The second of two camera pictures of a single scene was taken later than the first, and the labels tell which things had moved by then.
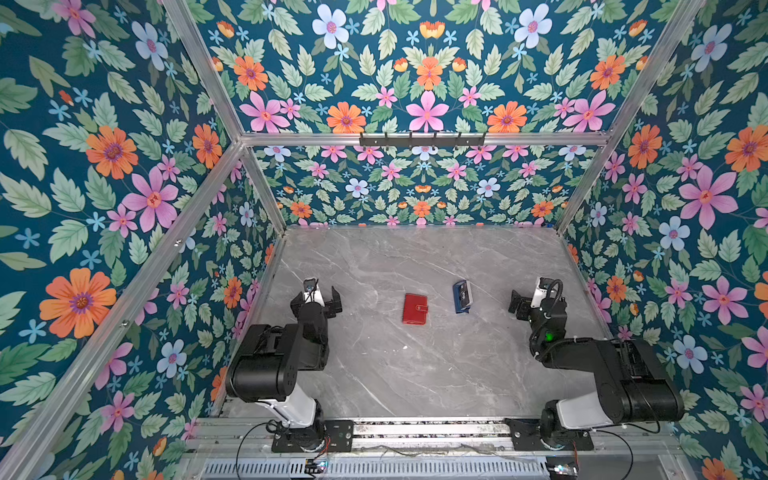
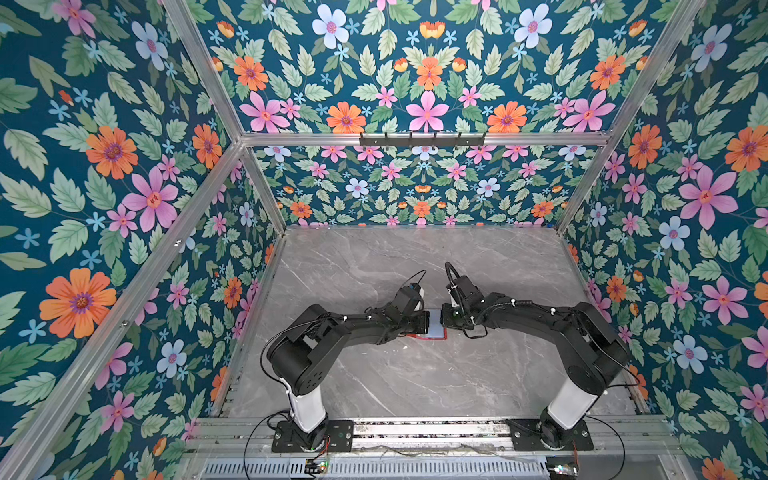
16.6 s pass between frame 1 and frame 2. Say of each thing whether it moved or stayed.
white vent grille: stayed
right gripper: moved
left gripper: moved
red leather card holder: moved
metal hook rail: stayed
